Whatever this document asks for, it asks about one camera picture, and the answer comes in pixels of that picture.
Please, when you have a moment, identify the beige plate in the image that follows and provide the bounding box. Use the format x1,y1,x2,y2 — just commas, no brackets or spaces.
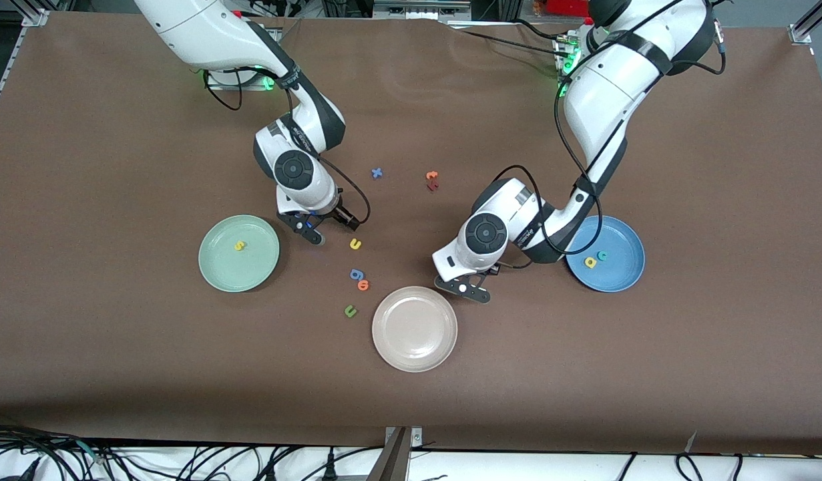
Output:
371,286,459,373

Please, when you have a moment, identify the green plate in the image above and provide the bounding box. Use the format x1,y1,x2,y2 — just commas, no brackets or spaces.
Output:
198,214,280,293

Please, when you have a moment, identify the brown table cover sheet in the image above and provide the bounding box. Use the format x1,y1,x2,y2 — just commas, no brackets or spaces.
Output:
0,12,822,455

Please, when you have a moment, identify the blue plate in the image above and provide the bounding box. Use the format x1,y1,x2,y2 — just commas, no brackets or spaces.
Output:
566,214,646,293

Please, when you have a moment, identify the grey equipment box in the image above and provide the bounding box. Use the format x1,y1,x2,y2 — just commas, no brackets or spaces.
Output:
374,0,471,21

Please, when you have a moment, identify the red box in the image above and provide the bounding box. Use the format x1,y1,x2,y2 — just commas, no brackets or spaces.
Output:
548,0,595,17

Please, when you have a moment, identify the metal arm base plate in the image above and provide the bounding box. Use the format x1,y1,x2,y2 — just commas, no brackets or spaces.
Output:
204,27,279,91
553,30,580,98

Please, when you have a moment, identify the grey aluminium post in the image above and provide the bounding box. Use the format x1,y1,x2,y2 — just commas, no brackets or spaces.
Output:
367,426,423,481

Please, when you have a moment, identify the black base cable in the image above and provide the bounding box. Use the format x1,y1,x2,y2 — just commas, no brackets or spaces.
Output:
514,19,572,42
451,28,575,59

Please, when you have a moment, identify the looped black cable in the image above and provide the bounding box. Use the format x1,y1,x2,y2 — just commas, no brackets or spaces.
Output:
675,452,705,481

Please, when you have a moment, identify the aluminium frame profile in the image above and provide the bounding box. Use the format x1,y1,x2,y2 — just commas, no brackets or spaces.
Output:
788,0,822,46
0,0,52,134

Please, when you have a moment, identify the thick black cable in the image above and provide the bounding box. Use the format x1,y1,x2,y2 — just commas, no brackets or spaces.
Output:
0,422,114,468

